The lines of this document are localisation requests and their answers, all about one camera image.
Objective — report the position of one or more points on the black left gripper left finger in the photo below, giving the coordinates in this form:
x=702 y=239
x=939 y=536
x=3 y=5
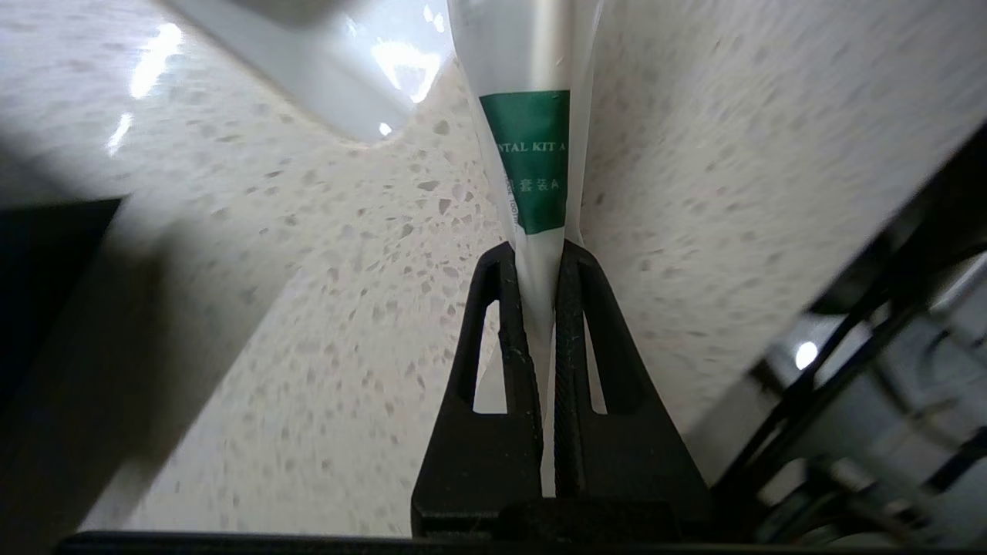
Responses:
x=478 y=455

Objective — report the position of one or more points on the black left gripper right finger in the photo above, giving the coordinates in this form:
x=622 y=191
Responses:
x=624 y=455

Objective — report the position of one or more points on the dental kit packet green label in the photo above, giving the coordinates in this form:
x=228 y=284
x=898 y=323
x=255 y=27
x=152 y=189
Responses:
x=532 y=162

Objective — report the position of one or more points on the white ceramic sink basin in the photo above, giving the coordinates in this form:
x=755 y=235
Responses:
x=331 y=69

